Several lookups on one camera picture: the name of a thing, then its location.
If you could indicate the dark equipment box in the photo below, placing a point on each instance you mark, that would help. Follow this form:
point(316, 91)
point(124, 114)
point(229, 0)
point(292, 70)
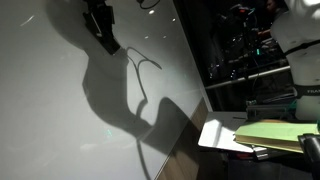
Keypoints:
point(266, 111)

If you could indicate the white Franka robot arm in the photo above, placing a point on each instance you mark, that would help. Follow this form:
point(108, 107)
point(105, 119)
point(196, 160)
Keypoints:
point(300, 33)

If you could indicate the black marker pen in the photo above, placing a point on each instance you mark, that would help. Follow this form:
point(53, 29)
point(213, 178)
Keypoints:
point(239, 117)

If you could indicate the green book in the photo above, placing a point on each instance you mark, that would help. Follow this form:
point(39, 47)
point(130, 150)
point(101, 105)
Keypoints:
point(276, 133)

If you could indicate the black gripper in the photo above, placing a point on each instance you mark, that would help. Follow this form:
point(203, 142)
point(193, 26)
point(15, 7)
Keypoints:
point(98, 8)

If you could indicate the metal railing bar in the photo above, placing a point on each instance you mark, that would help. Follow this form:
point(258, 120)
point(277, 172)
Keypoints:
point(246, 78)

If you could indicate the large white whiteboard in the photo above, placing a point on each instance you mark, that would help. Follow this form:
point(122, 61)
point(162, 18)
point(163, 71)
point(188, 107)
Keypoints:
point(40, 100)

